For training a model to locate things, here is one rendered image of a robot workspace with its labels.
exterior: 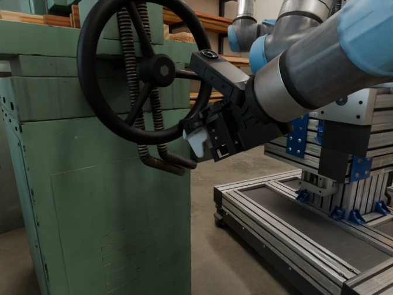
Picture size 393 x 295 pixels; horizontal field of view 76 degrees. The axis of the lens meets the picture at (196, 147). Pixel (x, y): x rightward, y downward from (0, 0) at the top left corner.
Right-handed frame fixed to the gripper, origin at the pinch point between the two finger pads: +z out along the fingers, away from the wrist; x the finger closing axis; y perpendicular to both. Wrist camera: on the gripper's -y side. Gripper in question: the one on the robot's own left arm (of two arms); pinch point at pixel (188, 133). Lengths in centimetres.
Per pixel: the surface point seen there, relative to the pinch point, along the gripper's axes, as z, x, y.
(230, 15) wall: 198, 302, -210
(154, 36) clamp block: 3.4, 3.1, -23.4
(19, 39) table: 11.4, -20.9, -27.9
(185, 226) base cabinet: 40.1, 13.4, 23.1
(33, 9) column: 36, -12, -56
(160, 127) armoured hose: 10.1, 0.5, -5.0
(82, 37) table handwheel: -3.8, -14.8, -17.6
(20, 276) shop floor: 100, -36, 22
